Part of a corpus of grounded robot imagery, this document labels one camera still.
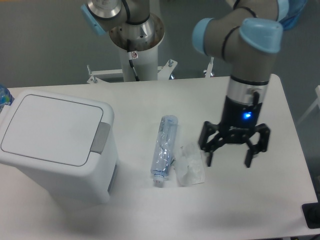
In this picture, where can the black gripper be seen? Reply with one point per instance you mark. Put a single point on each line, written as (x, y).
(237, 125)

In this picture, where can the white push-lid trash can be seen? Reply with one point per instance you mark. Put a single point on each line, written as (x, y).
(63, 143)

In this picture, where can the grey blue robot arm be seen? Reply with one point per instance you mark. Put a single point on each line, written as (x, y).
(249, 38)

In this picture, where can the levelling foot bolt right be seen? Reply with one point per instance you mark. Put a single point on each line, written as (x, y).
(208, 72)

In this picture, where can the crumpled clear plastic bag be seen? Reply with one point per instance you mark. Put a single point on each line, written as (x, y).
(188, 165)

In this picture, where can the crushed clear plastic bottle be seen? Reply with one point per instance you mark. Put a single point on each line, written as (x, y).
(163, 150)

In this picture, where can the black device at table corner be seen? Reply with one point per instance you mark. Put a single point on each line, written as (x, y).
(311, 212)

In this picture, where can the blue water bottle at left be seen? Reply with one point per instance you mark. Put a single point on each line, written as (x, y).
(6, 98)

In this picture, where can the white frame at right edge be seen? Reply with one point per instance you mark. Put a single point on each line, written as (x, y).
(315, 104)

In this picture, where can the white pedestal base frame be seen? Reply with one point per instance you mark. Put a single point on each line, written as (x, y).
(117, 75)

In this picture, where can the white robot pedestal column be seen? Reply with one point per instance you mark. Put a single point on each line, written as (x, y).
(140, 62)

